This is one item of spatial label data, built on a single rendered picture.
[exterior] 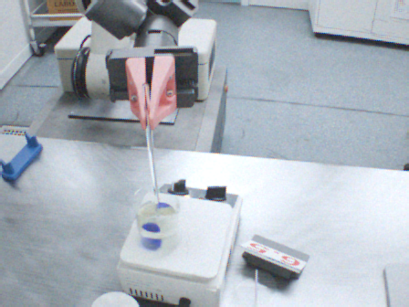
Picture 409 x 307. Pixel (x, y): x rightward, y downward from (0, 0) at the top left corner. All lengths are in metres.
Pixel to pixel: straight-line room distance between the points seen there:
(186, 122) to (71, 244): 0.91
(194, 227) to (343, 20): 2.57
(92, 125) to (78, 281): 0.98
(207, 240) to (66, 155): 0.38
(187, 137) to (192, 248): 0.93
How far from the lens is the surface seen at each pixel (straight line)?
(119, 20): 0.53
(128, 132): 1.47
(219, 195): 0.63
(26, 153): 0.83
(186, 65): 0.48
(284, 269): 0.59
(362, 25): 3.03
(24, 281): 0.64
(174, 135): 1.44
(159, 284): 0.53
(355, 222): 0.70
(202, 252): 0.52
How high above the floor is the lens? 1.26
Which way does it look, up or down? 41 degrees down
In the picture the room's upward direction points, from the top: straight up
